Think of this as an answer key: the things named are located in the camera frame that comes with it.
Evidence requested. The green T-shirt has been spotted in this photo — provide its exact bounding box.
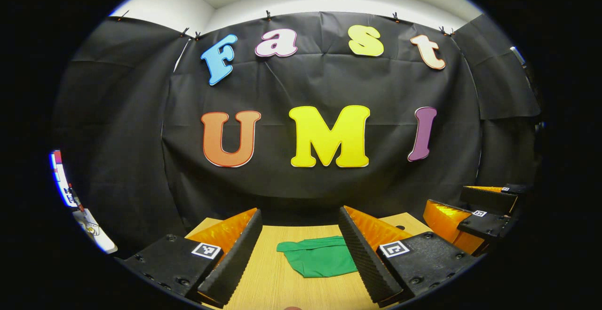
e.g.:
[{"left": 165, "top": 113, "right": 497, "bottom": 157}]
[{"left": 276, "top": 236, "right": 359, "bottom": 278}]

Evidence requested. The row of small cloth clips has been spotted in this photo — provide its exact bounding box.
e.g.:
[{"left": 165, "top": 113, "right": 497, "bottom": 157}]
[{"left": 118, "top": 10, "right": 456, "bottom": 41}]

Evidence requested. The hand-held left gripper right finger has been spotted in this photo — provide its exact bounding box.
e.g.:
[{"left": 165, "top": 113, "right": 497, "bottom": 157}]
[{"left": 338, "top": 205, "right": 480, "bottom": 308}]

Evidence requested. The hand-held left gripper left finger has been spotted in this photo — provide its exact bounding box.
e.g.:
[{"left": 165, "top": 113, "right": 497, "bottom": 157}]
[{"left": 118, "top": 207, "right": 263, "bottom": 308}]

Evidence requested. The white and red equipment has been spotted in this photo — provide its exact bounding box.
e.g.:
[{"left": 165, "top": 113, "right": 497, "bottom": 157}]
[{"left": 73, "top": 207, "right": 118, "bottom": 254}]

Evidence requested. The bright white screen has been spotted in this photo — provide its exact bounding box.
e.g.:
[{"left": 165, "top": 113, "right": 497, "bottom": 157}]
[{"left": 49, "top": 150, "right": 79, "bottom": 208}]

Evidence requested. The black backdrop cloth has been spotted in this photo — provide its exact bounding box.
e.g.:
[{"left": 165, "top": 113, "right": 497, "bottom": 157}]
[{"left": 52, "top": 11, "right": 541, "bottom": 259}]

